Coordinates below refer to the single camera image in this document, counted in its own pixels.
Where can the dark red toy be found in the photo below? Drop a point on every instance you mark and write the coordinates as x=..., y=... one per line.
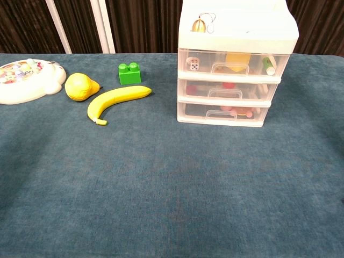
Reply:
x=191, y=90

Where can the clear drawer with yellow block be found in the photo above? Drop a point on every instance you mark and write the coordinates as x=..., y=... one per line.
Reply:
x=209, y=57

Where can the red ball toy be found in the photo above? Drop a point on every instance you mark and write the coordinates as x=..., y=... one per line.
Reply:
x=228, y=85

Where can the yellow foam block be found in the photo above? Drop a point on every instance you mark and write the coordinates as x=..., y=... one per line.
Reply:
x=237, y=60

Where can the green building block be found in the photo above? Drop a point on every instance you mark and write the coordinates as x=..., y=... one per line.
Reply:
x=129, y=76

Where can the green and white marker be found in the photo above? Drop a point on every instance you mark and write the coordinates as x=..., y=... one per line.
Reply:
x=268, y=65

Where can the yellow toy banana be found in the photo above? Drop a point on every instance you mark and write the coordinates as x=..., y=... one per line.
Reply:
x=113, y=98

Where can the white frame post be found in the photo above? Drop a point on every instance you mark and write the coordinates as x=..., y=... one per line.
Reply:
x=57, y=27
x=103, y=27

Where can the white plastic drawer cabinet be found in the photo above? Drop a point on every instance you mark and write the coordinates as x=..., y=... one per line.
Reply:
x=242, y=27

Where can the yellow toy pear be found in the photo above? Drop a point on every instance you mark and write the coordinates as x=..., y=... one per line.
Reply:
x=78, y=87

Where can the clear drawer with pink toy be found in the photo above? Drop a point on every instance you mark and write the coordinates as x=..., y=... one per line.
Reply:
x=196, y=111

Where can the dark brown pleated curtain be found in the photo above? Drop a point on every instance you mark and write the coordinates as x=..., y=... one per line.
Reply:
x=145, y=27

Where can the white fishing game toy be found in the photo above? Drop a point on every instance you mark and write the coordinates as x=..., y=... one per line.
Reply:
x=27, y=91

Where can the blue table cloth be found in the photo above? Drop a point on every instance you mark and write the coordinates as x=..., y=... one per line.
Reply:
x=161, y=188

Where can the white die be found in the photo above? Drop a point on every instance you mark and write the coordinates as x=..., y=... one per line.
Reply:
x=194, y=67

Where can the clear drawer with red toys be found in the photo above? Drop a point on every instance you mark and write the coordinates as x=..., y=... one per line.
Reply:
x=250, y=93

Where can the pink and orange toy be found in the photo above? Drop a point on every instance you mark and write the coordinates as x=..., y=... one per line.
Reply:
x=239, y=110

